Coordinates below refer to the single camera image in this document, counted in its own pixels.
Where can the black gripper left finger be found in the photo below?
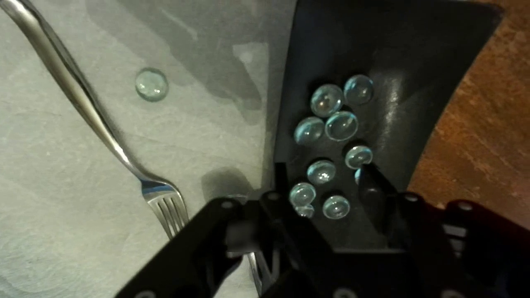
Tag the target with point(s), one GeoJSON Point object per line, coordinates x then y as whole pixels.
{"type": "Point", "coordinates": [300, 244]}

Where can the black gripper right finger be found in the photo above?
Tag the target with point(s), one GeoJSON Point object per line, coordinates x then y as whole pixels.
{"type": "Point", "coordinates": [404, 219]}

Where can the black rectangular plate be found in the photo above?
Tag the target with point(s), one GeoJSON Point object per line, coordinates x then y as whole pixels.
{"type": "Point", "coordinates": [416, 52]}

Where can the white napkin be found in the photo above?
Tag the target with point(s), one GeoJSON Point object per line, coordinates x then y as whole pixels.
{"type": "Point", "coordinates": [73, 219]}

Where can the clear glass pebble on napkin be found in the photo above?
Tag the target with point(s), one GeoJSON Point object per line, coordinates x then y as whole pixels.
{"type": "Point", "coordinates": [151, 85]}

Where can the wooden dining table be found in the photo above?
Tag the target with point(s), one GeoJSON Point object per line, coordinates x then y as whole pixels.
{"type": "Point", "coordinates": [480, 146]}

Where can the silver fork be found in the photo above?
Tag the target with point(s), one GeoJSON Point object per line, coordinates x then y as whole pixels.
{"type": "Point", "coordinates": [159, 194]}

